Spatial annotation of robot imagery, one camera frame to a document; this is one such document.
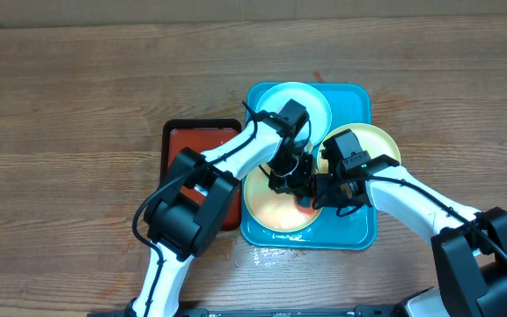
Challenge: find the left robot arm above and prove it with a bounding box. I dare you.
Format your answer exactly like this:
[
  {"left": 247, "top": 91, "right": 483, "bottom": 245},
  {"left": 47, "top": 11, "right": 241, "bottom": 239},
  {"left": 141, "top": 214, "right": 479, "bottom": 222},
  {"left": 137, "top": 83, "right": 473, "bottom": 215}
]
[{"left": 123, "top": 100, "right": 313, "bottom": 316}]

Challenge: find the yellow plate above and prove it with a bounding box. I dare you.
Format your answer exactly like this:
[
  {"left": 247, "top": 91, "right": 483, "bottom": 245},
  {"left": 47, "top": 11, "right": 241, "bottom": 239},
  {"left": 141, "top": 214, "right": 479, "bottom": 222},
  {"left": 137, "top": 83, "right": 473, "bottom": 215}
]
[
  {"left": 243, "top": 168, "right": 320, "bottom": 232},
  {"left": 312, "top": 123, "right": 403, "bottom": 199}
]

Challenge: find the black tray with red water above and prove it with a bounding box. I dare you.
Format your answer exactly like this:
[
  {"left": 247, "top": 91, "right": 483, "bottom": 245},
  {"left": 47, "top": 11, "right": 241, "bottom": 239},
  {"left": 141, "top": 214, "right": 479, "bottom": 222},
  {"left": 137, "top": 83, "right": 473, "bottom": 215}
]
[{"left": 160, "top": 119, "right": 242, "bottom": 231}]

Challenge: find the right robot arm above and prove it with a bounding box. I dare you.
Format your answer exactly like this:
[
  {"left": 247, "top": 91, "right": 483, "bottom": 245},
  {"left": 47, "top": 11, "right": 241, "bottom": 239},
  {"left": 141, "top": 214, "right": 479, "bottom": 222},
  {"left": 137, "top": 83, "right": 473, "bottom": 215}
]
[{"left": 313, "top": 129, "right": 507, "bottom": 317}]

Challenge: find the light blue plate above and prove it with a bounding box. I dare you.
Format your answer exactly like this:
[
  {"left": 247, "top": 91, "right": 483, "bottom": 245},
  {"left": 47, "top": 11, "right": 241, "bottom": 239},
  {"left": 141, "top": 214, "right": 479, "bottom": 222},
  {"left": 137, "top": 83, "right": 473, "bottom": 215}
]
[{"left": 255, "top": 82, "right": 332, "bottom": 146}]

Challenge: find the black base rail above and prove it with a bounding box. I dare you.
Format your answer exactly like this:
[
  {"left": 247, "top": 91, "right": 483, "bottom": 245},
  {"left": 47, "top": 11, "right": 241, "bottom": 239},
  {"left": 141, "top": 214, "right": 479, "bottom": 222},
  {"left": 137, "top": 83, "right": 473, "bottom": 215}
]
[{"left": 86, "top": 304, "right": 413, "bottom": 317}]

